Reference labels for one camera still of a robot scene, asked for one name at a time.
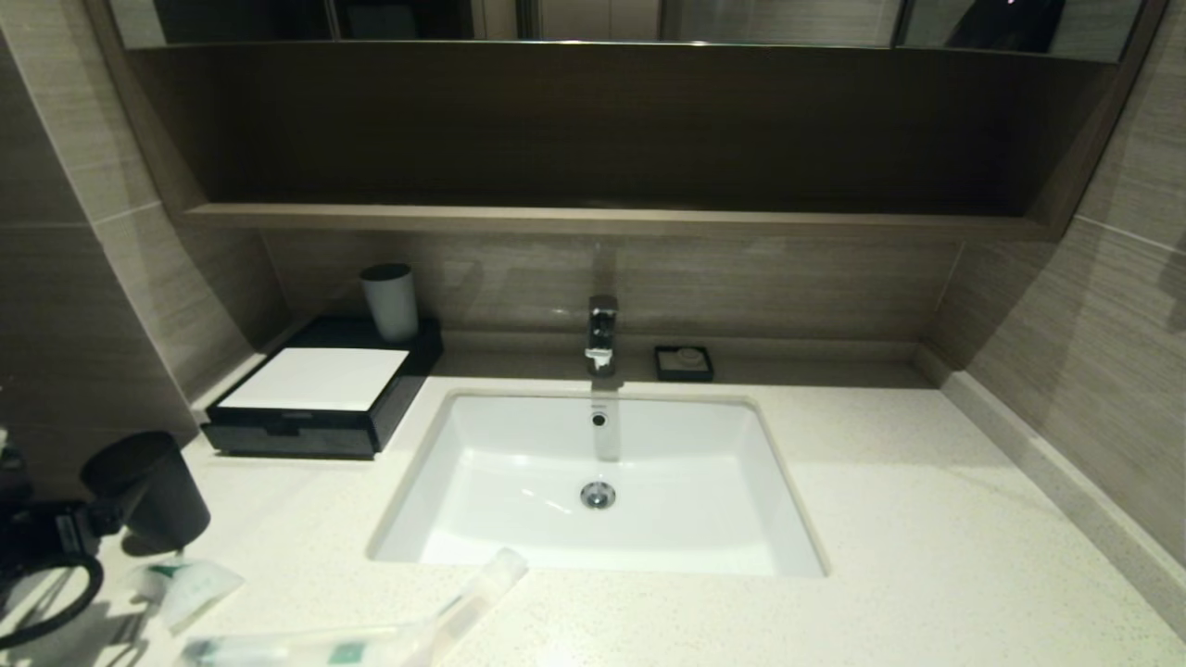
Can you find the brown wooden shelf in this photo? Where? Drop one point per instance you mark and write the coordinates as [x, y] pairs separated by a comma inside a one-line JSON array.
[[602, 220]]

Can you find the black cup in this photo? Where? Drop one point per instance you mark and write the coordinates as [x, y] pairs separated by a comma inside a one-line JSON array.
[[162, 491]]

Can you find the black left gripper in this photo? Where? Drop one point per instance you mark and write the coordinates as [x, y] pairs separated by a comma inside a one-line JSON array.
[[37, 542]]

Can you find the chrome faucet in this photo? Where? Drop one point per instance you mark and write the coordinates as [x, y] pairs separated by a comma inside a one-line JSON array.
[[602, 327]]

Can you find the black amenity drawer box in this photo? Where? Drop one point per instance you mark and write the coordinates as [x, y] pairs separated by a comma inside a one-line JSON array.
[[389, 417]]

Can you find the clear long tube packet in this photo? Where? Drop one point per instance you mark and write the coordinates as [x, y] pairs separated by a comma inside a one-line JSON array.
[[491, 579]]

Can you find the clear toothbrush packet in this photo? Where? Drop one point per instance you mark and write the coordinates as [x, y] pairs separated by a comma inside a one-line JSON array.
[[278, 648]]

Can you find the mirror cabinet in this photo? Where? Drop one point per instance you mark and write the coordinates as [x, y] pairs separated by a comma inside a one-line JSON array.
[[778, 21]]

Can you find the white board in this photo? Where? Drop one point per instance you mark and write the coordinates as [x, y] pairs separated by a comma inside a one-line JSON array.
[[315, 378]]

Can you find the chrome sink drain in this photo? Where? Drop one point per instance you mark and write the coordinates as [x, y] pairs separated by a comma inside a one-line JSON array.
[[598, 496]]

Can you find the white ceramic sink basin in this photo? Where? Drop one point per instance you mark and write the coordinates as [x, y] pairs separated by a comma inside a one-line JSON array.
[[519, 463]]

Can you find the white green sachet packet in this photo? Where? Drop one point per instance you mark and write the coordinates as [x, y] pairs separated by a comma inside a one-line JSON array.
[[199, 588]]

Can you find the light grey cup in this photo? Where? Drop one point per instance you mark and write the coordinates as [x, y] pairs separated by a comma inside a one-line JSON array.
[[394, 308]]

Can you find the black soap dish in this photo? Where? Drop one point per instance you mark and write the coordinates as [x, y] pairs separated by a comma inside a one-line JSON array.
[[662, 374]]

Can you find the round pale soap bar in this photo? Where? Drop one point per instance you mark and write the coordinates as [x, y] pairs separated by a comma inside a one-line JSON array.
[[687, 356]]

